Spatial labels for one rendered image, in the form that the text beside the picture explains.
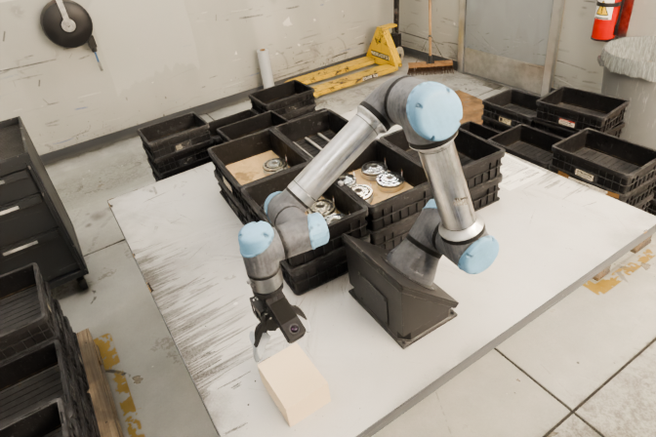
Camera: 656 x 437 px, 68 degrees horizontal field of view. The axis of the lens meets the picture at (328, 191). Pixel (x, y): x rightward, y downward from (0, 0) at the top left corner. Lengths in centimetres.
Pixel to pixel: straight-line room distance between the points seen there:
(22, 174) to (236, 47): 284
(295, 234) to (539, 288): 88
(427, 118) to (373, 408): 73
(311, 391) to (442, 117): 73
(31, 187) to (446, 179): 214
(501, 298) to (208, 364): 89
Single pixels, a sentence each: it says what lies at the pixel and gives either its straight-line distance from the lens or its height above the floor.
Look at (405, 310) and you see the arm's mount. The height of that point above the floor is 84.
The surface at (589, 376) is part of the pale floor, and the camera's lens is 238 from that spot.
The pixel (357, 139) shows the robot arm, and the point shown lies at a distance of 115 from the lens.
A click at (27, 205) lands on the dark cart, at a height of 64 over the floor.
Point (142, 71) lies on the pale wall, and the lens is 481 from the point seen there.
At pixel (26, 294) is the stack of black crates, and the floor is 49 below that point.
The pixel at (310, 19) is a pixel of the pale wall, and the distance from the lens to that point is 539.
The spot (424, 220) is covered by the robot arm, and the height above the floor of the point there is 99.
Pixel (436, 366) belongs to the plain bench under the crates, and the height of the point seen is 70.
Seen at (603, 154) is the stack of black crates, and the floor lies 49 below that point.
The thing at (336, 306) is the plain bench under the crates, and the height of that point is 70.
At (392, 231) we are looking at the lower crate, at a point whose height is 80.
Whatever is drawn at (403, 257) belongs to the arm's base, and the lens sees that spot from 139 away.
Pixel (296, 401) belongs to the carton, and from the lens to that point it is 128.
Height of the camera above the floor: 182
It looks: 32 degrees down
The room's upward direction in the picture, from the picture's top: 7 degrees counter-clockwise
